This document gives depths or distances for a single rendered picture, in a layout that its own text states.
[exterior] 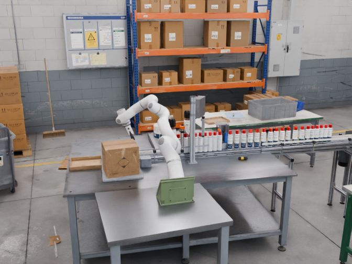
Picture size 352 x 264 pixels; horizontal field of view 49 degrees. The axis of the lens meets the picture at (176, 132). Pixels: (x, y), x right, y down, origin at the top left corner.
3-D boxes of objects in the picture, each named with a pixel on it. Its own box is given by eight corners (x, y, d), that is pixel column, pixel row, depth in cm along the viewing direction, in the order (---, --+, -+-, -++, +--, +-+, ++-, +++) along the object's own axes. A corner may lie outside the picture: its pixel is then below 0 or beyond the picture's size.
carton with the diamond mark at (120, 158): (134, 165, 376) (133, 138, 368) (140, 174, 354) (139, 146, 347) (102, 168, 367) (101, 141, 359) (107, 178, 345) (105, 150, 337)
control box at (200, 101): (205, 114, 388) (205, 96, 383) (199, 118, 373) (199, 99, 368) (195, 113, 392) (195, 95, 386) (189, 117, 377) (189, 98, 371)
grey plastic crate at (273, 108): (280, 110, 603) (281, 97, 596) (296, 117, 567) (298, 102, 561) (246, 114, 582) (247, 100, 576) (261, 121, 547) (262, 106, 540)
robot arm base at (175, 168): (187, 187, 319) (183, 167, 328) (191, 177, 303) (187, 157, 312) (165, 190, 315) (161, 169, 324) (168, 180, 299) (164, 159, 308)
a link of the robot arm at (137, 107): (142, 112, 355) (118, 127, 369) (147, 106, 368) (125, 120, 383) (136, 105, 353) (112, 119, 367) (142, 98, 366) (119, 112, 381)
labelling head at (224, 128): (225, 144, 424) (226, 121, 417) (229, 148, 412) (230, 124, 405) (212, 145, 422) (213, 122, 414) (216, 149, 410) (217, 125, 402)
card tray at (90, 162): (101, 158, 397) (100, 155, 396) (101, 168, 373) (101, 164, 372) (70, 161, 391) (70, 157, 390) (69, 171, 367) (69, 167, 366)
